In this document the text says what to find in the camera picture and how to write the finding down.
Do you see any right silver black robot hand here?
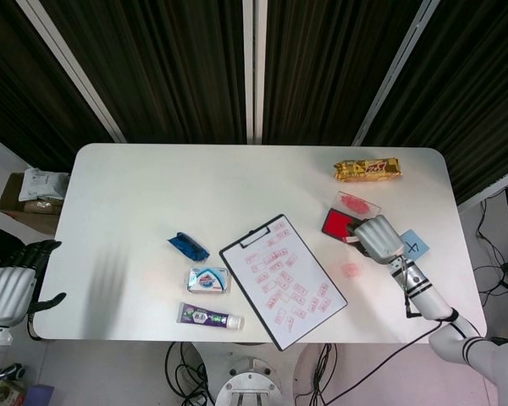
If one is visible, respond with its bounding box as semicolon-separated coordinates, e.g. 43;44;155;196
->
345;214;406;266

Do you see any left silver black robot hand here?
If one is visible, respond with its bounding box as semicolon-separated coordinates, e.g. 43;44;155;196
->
0;239;68;327

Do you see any black sleeved person forearm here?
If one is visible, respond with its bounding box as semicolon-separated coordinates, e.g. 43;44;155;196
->
0;221;27;268

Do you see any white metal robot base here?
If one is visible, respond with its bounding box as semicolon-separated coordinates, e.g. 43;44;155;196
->
181;341;323;406

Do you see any light blue numbered cube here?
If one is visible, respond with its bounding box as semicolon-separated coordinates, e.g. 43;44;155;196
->
400;228;432;259

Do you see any red ink pad clear lid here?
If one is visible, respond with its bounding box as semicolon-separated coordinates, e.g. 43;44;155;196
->
320;190;383;244

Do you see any brown cardboard box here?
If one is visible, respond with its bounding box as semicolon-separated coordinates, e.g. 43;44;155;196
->
0;171;71;236

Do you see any gold biscuit packet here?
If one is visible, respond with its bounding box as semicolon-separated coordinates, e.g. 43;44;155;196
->
333;156;404;184

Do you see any brown packet in box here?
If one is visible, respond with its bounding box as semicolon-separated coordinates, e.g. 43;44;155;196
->
23;200;64;214

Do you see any printed snack packet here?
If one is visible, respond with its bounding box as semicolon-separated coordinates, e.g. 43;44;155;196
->
0;377;27;406

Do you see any purple box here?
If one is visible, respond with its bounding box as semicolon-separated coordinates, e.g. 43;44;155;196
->
25;384;55;406

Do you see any black clipboard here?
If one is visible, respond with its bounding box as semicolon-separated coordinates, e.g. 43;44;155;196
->
218;214;349;352

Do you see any white blue soap box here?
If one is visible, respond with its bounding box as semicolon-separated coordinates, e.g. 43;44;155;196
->
185;265;234;294

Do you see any blue crumpled snack packet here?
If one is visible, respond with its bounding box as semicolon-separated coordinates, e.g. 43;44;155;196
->
166;231;210;261

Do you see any purple toothpaste tube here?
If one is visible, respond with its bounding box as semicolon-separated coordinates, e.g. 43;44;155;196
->
177;301;246;332

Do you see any dark pleated curtain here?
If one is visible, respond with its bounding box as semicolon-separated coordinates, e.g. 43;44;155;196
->
0;0;508;206

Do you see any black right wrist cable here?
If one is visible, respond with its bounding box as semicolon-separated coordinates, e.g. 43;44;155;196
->
342;261;445;376

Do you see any black floor cable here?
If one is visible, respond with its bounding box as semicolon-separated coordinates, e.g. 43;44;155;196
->
475;197;508;298

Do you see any white frame post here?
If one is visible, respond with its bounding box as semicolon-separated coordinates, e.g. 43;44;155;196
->
241;0;268;145
456;166;508;212
15;0;127;144
351;0;442;147

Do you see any black cable bundle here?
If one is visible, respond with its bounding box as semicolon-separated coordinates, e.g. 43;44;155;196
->
294;343;340;406
164;341;216;406

